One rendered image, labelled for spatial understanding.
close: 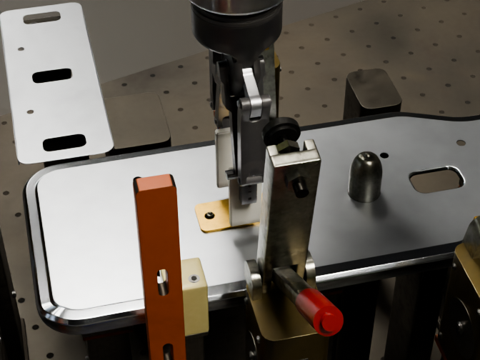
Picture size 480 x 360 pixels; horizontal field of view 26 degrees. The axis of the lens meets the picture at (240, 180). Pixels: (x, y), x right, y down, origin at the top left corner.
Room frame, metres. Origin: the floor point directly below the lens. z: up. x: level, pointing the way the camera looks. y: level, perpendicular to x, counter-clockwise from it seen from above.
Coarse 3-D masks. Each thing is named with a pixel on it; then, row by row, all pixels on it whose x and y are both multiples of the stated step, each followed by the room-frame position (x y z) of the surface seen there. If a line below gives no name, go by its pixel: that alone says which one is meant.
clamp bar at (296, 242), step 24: (288, 120) 0.60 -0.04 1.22; (288, 144) 0.58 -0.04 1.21; (312, 144) 0.57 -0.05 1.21; (264, 168) 0.57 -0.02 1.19; (288, 168) 0.55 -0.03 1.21; (312, 168) 0.56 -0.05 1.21; (264, 192) 0.57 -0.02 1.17; (288, 192) 0.56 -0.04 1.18; (312, 192) 0.56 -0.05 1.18; (264, 216) 0.57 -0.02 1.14; (288, 216) 0.56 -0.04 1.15; (312, 216) 0.57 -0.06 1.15; (264, 240) 0.57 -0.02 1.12; (288, 240) 0.57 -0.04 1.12; (264, 264) 0.57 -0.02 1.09; (288, 264) 0.57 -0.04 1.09; (264, 288) 0.57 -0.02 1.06
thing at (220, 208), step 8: (224, 200) 0.74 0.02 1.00; (200, 208) 0.73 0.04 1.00; (208, 208) 0.73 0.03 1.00; (216, 208) 0.73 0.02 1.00; (224, 208) 0.73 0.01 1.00; (200, 216) 0.71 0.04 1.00; (216, 216) 0.71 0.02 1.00; (224, 216) 0.71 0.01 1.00; (200, 224) 0.70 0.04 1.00; (208, 224) 0.70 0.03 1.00; (216, 224) 0.70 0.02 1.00; (224, 224) 0.70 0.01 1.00; (248, 224) 0.71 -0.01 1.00; (208, 232) 0.70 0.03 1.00
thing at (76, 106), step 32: (32, 32) 1.03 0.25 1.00; (64, 32) 1.03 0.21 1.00; (32, 64) 0.97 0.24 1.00; (64, 64) 0.97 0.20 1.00; (32, 96) 0.91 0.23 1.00; (64, 96) 0.91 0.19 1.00; (96, 96) 0.91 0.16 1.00; (32, 128) 0.85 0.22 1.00; (64, 128) 0.85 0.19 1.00; (96, 128) 0.85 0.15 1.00; (32, 160) 0.80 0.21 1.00
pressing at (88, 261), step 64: (320, 128) 0.86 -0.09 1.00; (384, 128) 0.85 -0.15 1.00; (448, 128) 0.85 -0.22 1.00; (64, 192) 0.75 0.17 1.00; (128, 192) 0.75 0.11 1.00; (192, 192) 0.75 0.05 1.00; (320, 192) 0.75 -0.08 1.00; (384, 192) 0.75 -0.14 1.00; (448, 192) 0.75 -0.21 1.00; (64, 256) 0.66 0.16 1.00; (128, 256) 0.66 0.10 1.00; (192, 256) 0.66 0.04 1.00; (256, 256) 0.66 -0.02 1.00; (320, 256) 0.66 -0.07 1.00; (384, 256) 0.66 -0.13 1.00; (448, 256) 0.66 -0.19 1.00; (64, 320) 0.59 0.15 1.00; (128, 320) 0.59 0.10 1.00
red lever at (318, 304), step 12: (276, 276) 0.57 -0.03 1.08; (288, 276) 0.56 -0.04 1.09; (300, 276) 0.56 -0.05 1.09; (288, 288) 0.54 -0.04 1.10; (300, 288) 0.53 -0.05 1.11; (312, 288) 0.53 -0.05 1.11; (300, 300) 0.50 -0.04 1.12; (312, 300) 0.49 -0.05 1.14; (324, 300) 0.49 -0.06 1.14; (300, 312) 0.50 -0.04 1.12; (312, 312) 0.48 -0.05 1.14; (324, 312) 0.47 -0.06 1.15; (336, 312) 0.47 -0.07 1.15; (312, 324) 0.47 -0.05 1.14; (324, 324) 0.46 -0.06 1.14; (336, 324) 0.47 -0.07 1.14
